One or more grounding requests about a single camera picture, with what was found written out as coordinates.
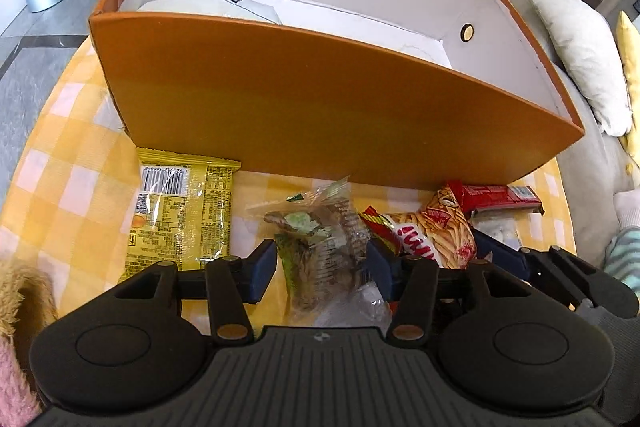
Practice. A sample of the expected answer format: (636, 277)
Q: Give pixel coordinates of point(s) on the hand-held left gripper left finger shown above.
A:
(261, 272)

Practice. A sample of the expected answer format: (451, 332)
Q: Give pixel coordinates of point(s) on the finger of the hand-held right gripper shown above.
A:
(600, 287)
(495, 249)

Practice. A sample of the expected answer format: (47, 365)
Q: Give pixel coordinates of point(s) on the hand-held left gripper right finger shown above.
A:
(381, 269)

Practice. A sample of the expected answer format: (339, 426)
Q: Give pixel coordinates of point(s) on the clear bag of white balls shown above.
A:
(500, 231)

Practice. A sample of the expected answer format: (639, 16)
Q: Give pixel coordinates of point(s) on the red chocolate bar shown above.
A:
(500, 197)

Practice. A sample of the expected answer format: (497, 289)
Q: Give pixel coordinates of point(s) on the clear packet with green print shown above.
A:
(320, 237)

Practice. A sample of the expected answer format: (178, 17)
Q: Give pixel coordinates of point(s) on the orange cardboard box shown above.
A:
(300, 107)

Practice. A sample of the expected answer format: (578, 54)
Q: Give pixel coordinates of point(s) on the teal striped pants leg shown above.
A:
(627, 252)

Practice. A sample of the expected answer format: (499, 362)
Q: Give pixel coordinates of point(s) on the red white striped fries packet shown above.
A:
(440, 232)

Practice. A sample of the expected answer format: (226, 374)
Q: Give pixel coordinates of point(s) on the white sock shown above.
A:
(630, 209)

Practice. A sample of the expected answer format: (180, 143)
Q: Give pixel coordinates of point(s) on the yellow snack packet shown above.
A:
(175, 217)

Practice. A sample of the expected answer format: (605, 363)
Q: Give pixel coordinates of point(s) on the grey sofa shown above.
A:
(585, 167)

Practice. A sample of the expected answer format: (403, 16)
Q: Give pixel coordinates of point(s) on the cream cushion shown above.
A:
(585, 57)

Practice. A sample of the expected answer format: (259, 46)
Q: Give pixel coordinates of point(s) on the yellow checkered tablecloth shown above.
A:
(75, 147)

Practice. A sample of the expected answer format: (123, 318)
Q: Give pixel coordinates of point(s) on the yellow cushion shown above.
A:
(631, 57)

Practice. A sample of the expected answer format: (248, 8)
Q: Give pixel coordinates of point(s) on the tan plush toy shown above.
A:
(25, 292)

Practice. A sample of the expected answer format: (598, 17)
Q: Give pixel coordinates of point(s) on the grey card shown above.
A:
(250, 7)

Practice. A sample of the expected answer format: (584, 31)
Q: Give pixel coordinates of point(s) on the reddish fuzzy cloth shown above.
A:
(15, 382)

